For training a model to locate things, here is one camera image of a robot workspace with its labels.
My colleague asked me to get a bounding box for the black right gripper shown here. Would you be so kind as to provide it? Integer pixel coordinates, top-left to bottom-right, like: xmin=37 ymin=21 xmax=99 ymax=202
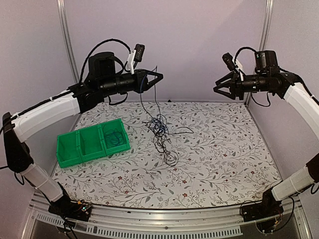
xmin=214 ymin=71 xmax=269 ymax=100

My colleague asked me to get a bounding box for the dark blue cable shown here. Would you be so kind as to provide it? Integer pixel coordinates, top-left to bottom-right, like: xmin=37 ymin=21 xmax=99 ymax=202
xmin=139 ymin=65 xmax=167 ymax=135

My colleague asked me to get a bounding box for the black cable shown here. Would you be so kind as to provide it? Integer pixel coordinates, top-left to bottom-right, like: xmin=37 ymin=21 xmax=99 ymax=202
xmin=142 ymin=84 xmax=195 ymax=166

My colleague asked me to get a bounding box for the light blue cable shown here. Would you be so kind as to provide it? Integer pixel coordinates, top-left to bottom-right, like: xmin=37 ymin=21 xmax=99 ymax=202
xmin=103 ymin=126 xmax=127 ymax=147

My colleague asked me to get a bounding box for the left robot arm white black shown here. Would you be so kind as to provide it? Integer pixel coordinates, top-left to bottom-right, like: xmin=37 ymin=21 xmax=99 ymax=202
xmin=0 ymin=38 xmax=163 ymax=216

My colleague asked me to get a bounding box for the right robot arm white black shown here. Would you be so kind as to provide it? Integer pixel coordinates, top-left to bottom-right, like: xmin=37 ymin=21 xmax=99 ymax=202
xmin=213 ymin=50 xmax=319 ymax=217

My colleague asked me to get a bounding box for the green bin right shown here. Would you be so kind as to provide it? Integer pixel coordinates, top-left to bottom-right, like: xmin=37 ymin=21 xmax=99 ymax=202
xmin=99 ymin=119 xmax=131 ymax=156

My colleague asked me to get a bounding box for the green bin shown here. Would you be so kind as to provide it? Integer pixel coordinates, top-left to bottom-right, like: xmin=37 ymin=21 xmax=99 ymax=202
xmin=56 ymin=131 xmax=82 ymax=168
xmin=78 ymin=125 xmax=106 ymax=162
xmin=99 ymin=119 xmax=131 ymax=156

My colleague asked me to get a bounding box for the floral table mat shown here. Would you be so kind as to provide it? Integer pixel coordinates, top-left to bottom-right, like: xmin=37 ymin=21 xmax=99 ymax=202
xmin=53 ymin=103 xmax=281 ymax=209

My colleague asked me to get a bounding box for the green bin middle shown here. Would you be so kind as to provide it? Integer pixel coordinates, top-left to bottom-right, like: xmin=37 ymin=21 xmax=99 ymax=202
xmin=78 ymin=125 xmax=106 ymax=162

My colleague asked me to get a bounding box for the green bin left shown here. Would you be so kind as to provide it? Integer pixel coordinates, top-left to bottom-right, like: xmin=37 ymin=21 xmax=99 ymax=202
xmin=56 ymin=131 xmax=82 ymax=168

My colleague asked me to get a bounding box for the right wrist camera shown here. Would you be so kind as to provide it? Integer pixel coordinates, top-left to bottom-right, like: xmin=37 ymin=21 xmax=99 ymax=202
xmin=222 ymin=53 xmax=244 ymax=81

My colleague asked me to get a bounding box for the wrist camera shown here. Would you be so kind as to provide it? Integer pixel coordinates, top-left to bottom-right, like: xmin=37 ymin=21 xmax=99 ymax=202
xmin=124 ymin=44 xmax=145 ymax=75
xmin=222 ymin=53 xmax=244 ymax=81

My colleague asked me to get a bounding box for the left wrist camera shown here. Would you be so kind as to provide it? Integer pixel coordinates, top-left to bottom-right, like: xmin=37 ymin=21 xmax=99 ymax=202
xmin=124 ymin=44 xmax=145 ymax=75

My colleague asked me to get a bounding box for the right aluminium corner post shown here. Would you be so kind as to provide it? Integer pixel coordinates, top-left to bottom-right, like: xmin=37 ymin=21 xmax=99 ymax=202
xmin=244 ymin=0 xmax=274 ymax=107

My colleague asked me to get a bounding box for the aluminium corner post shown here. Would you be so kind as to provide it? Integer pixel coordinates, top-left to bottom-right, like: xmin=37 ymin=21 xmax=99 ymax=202
xmin=56 ymin=0 xmax=79 ymax=83
xmin=244 ymin=0 xmax=274 ymax=107

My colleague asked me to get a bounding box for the left aluminium corner post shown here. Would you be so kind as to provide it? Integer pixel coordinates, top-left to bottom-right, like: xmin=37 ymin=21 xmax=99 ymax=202
xmin=56 ymin=0 xmax=79 ymax=83

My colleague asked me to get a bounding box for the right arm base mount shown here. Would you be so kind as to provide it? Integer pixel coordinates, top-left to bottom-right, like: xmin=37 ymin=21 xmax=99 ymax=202
xmin=239 ymin=189 xmax=284 ymax=234

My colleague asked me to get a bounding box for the front aluminium rail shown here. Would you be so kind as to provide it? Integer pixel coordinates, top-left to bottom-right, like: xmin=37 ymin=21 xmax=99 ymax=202
xmin=22 ymin=193 xmax=312 ymax=239

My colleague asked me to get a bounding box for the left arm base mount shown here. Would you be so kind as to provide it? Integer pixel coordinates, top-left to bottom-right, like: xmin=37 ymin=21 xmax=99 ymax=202
xmin=48 ymin=182 xmax=92 ymax=222

